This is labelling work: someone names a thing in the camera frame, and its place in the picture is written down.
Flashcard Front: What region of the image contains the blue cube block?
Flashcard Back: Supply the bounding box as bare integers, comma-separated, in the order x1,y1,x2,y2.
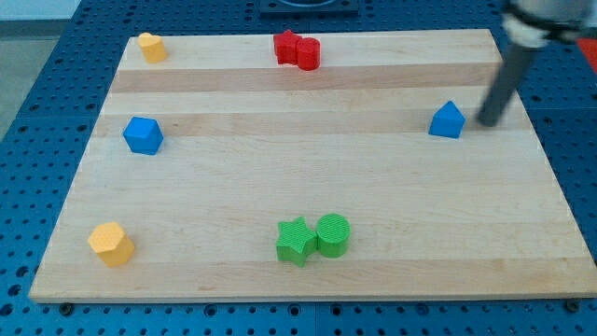
123,117,163,155

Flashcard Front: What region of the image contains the robot arm end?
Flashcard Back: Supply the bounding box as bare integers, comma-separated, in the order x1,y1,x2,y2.
503,0,596,49

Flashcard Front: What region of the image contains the blue triangle block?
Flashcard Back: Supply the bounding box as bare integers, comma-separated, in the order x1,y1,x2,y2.
428,101,466,139

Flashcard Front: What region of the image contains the green cylinder block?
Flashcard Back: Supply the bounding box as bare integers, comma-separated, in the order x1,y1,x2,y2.
316,213,351,258

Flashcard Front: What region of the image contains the green star block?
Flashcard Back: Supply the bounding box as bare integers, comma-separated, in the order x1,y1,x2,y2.
276,217,318,268

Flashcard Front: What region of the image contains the wooden board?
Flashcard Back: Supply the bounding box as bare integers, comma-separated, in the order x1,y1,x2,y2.
30,29,596,303

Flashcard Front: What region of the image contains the red cylinder block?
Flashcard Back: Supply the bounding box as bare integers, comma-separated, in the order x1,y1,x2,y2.
296,37,321,71

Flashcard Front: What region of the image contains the red star block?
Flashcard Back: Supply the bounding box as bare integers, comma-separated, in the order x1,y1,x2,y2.
273,30,302,65

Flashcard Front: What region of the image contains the yellow heart block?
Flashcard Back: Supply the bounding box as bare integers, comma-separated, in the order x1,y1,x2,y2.
138,33,168,63

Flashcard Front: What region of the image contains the yellow hexagon block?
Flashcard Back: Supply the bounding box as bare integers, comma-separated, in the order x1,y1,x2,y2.
88,222,135,267

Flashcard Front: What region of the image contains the grey pusher rod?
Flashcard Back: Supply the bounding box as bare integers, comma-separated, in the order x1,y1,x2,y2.
476,43,540,127

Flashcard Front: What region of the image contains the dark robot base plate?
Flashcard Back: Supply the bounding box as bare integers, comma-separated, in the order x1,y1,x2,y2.
257,0,359,16

